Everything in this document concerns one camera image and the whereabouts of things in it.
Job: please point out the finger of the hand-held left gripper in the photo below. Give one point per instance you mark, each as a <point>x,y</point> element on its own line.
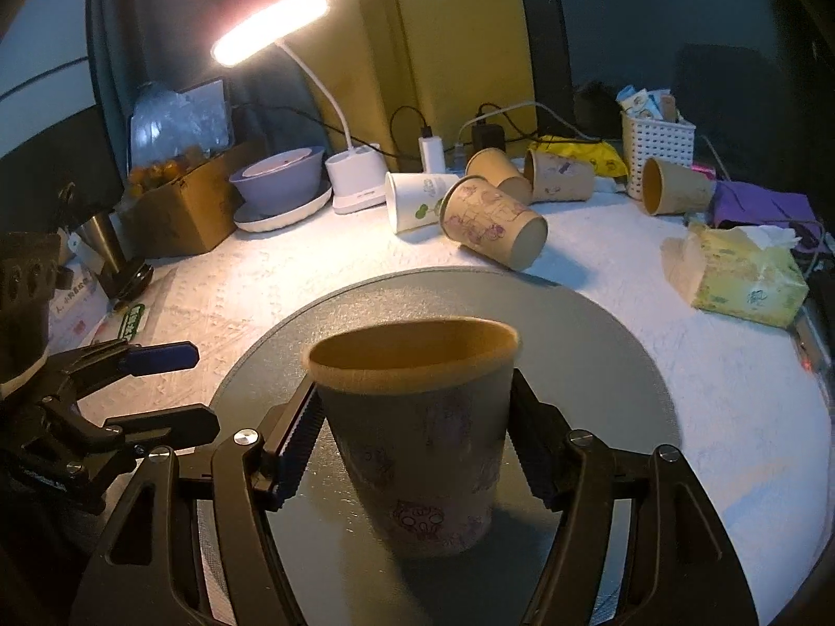
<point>160,357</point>
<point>166,422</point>

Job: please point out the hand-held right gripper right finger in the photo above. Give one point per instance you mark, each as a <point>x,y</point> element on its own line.
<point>525,433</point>

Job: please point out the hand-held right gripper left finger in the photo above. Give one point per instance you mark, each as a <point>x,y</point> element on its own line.
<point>301,433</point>

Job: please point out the brown printed paper cup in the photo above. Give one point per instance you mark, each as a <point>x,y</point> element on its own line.
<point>564,176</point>
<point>489,218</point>
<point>417,443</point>
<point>678,189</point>
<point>499,169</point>

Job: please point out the white paper cup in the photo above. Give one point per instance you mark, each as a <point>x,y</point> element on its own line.
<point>417,202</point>

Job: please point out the green label packet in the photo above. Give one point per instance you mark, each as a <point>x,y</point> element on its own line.
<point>135,323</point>

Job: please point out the grey round mat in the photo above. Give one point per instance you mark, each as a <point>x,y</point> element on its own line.
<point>587,352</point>

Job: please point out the metal tumbler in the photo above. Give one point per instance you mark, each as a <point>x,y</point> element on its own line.
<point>104,241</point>

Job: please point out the cardboard box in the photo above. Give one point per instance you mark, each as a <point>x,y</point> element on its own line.
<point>189,208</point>

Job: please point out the pile of small oranges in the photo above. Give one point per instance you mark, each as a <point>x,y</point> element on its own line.
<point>160,171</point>

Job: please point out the white plate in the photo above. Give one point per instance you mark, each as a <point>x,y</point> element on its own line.
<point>293,216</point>

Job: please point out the purple bowl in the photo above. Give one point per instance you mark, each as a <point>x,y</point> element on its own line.
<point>277,182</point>

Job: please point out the black monitor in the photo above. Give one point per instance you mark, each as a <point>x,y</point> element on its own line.
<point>59,163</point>

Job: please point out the clear plastic bag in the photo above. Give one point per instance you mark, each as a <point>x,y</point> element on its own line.
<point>182,117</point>

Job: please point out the yellow tissue pack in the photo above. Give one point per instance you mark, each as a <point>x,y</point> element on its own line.
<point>743,274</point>

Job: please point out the yellow packet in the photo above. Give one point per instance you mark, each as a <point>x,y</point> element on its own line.
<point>600,156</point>

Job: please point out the white charger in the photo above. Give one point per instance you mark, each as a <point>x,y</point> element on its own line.
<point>432,153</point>

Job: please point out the black charger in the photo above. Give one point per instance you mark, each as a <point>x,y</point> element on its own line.
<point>488,137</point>

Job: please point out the white plastic basket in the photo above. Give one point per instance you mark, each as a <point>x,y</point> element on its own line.
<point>652,140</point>

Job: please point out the purple cloth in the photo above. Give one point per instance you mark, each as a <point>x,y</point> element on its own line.
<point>763,205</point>

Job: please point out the white desk lamp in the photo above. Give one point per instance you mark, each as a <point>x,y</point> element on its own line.
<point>271,26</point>

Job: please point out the packets in basket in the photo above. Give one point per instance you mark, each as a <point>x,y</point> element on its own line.
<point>646,104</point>

